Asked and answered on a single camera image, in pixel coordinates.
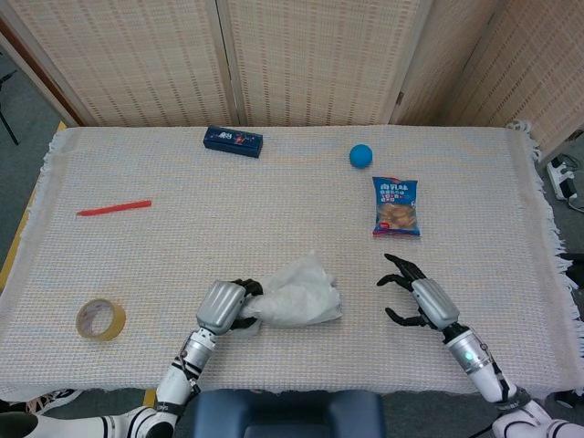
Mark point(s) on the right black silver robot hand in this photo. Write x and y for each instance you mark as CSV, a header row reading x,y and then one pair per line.
x,y
435,303

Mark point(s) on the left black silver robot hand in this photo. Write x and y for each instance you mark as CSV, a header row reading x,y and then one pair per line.
x,y
221,305

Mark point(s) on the white plastic bag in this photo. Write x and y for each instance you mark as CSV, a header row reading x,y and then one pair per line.
x,y
296,296

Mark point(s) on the light grey clothes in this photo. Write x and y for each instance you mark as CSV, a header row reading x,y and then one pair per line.
x,y
299,306

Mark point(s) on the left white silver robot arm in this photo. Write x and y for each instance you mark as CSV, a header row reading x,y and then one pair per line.
x,y
175,378

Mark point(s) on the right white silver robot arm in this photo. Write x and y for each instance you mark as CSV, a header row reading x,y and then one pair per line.
x,y
470,358

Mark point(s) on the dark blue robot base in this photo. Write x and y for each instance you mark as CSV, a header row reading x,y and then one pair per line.
x,y
219,415

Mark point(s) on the blue snack bag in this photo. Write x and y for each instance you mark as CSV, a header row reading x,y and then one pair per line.
x,y
396,207

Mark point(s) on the white woven fringed tablecloth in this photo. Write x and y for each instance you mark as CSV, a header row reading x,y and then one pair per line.
x,y
274,219

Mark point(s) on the yellow adhesive tape roll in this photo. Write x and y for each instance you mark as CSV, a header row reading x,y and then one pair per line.
x,y
119,321

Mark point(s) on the red pen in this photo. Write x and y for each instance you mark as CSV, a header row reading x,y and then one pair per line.
x,y
114,207

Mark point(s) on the dark blue rectangular box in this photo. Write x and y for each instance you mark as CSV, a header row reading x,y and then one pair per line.
x,y
233,141

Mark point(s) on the blue ball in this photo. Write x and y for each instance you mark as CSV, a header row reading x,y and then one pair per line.
x,y
361,156

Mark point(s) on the white power strip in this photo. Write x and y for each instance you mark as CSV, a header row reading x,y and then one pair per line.
x,y
559,175

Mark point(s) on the woven folding screen panel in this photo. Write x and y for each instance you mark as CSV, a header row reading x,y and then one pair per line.
x,y
438,73
319,59
538,68
137,59

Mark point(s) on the black tripod stand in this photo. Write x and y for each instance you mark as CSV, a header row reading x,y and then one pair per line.
x,y
9,128

